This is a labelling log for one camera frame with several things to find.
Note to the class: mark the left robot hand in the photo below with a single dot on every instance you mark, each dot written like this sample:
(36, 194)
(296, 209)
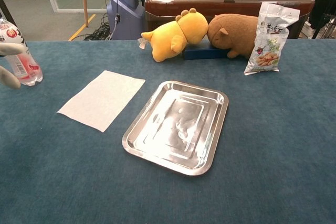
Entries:
(13, 48)

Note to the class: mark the stainless steel tray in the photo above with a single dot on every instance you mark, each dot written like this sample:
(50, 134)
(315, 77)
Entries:
(173, 127)

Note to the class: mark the clear plastic drink bottle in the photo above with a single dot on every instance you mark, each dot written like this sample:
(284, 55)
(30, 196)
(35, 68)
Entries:
(29, 69)

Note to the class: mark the blue grey robot machine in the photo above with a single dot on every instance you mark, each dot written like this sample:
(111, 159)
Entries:
(123, 16)

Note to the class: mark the yellow plush toy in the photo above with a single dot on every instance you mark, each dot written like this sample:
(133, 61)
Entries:
(170, 37)

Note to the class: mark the dark blue box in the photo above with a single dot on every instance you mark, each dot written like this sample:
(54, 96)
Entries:
(202, 52)

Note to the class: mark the brown mahjong table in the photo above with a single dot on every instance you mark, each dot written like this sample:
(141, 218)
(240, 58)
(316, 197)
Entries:
(228, 5)

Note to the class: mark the brown plush capybara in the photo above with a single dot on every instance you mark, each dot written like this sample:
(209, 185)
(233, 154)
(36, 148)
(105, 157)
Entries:
(233, 32)

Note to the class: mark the silver snack bag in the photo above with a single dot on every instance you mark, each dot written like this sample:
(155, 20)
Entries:
(267, 51)

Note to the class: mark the person in black clothes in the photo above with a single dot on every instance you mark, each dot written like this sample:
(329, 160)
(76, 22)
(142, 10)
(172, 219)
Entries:
(323, 3)

